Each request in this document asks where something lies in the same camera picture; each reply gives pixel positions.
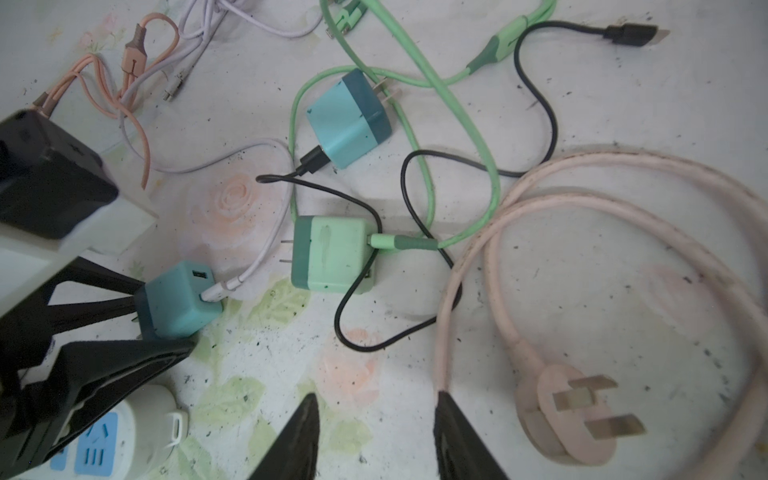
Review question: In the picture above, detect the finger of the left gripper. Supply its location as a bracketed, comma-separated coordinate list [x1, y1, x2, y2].
[11, 258, 145, 348]
[1, 339, 195, 478]

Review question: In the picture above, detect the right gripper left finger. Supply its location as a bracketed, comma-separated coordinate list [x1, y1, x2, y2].
[249, 393, 320, 480]

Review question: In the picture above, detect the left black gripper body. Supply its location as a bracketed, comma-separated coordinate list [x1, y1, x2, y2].
[1, 110, 119, 240]

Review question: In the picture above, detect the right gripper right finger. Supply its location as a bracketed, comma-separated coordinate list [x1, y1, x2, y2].
[433, 391, 508, 480]

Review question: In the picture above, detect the white blue power strip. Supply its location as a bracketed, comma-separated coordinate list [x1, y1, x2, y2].
[18, 385, 189, 480]

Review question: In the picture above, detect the teal charger plug light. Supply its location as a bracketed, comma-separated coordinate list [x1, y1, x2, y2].
[134, 261, 223, 341]

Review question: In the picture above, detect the pink multi-head cable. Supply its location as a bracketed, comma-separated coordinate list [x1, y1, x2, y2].
[32, 13, 181, 191]

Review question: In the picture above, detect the green usb cable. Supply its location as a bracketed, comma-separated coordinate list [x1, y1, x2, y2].
[287, 0, 559, 251]

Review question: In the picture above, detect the green charger plug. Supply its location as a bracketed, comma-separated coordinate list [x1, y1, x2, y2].
[290, 216, 376, 294]

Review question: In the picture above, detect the teal charger plug dark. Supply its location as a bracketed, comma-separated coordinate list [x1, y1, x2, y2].
[300, 69, 392, 173]

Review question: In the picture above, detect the round socket pink cable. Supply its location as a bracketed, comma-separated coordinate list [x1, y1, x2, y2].
[433, 147, 768, 480]

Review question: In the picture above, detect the white tangled cable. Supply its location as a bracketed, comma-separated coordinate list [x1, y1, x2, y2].
[117, 0, 325, 304]

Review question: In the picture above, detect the black thin cable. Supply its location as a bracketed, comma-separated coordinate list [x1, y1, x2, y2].
[256, 20, 671, 353]

